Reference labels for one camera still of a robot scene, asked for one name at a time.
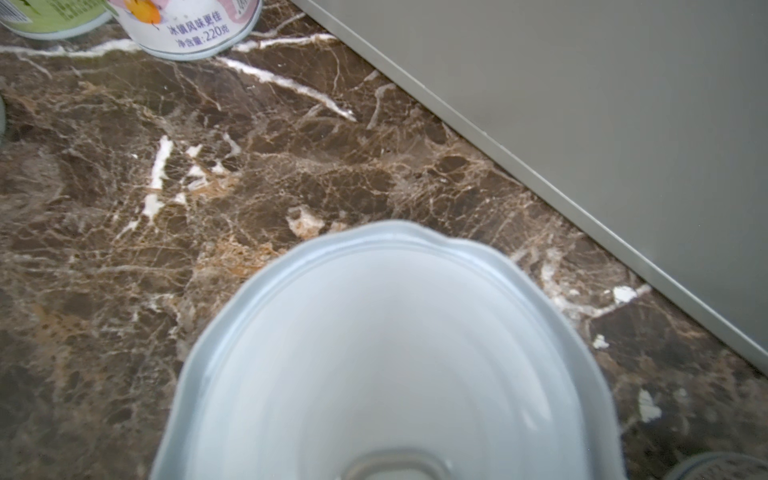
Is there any pink can behind cabinet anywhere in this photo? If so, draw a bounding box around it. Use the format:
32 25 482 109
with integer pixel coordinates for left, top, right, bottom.
104 0 264 61

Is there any blue label can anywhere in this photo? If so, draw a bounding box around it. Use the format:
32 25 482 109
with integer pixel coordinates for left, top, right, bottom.
663 452 768 480
150 221 626 479

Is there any grey metal cabinet box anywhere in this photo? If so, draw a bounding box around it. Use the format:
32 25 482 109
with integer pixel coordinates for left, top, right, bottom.
300 1 767 369

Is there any green can behind cabinet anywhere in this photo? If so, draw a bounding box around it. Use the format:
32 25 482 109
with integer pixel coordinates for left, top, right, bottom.
1 0 112 40

